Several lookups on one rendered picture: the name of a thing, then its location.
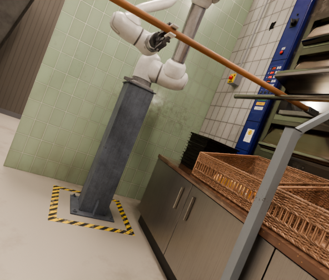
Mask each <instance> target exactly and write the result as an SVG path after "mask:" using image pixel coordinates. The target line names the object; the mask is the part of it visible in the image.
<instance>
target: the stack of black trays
mask: <svg viewBox="0 0 329 280"><path fill-rule="evenodd" d="M191 134H192V135H191V137H190V141H188V140H187V141H188V143H187V144H188V145H187V146H186V147H187V148H186V149H185V148H184V149H185V152H184V151H183V152H184V153H183V154H182V155H183V157H182V159H180V160H181V163H182V164H184V165H185V166H186V167H188V168H189V169H191V170H193V168H194V166H195V163H196V160H197V158H198V155H199V153H200V152H212V153H227V154H237V152H239V150H237V149H234V148H232V147H230V146H227V145H225V144H223V143H220V142H218V141H215V140H214V139H211V138H208V137H205V136H202V135H200V134H197V133H193V132H191Z"/></svg>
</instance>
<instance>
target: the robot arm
mask: <svg viewBox="0 0 329 280"><path fill-rule="evenodd" d="M177 1H178V0H153V1H148V2H144V3H140V4H138V5H136V7H138V8H140V9H141V10H143V11H145V12H147V13H151V12H156V11H161V10H164V9H168V8H170V7H172V6H173V5H174V4H175V3H176V2H177ZM219 1H220V0H191V2H192V4H191V7H190V10H189V12H188V15H187V18H186V20H185V23H184V25H183V28H182V31H181V33H183V34H185V35H186V36H188V37H190V38H192V39H194V38H195V35H196V33H197V31H198V28H199V26H200V24H201V21H202V18H203V16H204V13H205V11H206V9H208V8H209V7H210V5H211V4H212V3H213V4H215V3H218V2H219ZM109 24H110V26H111V28H112V30H113V31H114V32H115V33H116V34H117V35H118V36H120V37H121V38H122V39H124V40H125V41H126V42H128V43H130V44H132V45H134V46H135V47H136V48H137V49H138V50H139V51H140V52H141V53H142V54H143V55H142V56H141V57H140V59H139V60H138V62H137V64H136V67H135V69H134V72H133V76H132V77H131V78H130V77H127V76H124V79H125V80H126V81H131V82H133V83H135V84H137V85H139V86H142V87H144V88H146V89H148V90H150V91H152V92H153V90H152V89H150V87H151V84H152V83H156V84H158V85H160V86H162V87H164V88H167V89H171V90H174V91H180V90H183V89H184V87H185V86H186V84H187V82H188V75H187V73H185V71H186V66H185V64H184V62H185V60H186V58H187V55H188V53H189V50H190V47H191V46H189V45H187V44H185V43H183V42H182V41H180V40H178V42H177V44H176V47H175V50H174V52H173V55H172V58H170V59H168V60H167V62H166V63H165V64H163V63H162V62H161V59H160V57H159V55H158V54H157V52H159V51H160V50H161V49H162V48H164V47H165V46H166V45H167V42H168V43H170V39H172V38H174V37H175V36H176V35H175V34H173V33H172V32H169V33H166V32H164V31H160V32H153V33H150V32H148V31H146V30H145V29H143V28H142V27H141V20H140V18H139V17H137V16H136V15H134V14H132V13H131V12H129V11H127V12H124V13H123V12H119V11H116V12H114V13H113V14H112V17H111V19H110V22H109ZM167 25H169V26H171V27H172V28H174V29H178V28H179V26H178V25H176V24H175V23H171V22H169V23H167Z"/></svg>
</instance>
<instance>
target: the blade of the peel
mask: <svg viewBox="0 0 329 280"><path fill-rule="evenodd" d="M278 114H280V115H286V116H296V117H306V118H315V117H313V116H311V115H309V114H307V113H305V112H300V111H287V110H279V113H278ZM328 120H329V119H328Z"/></svg>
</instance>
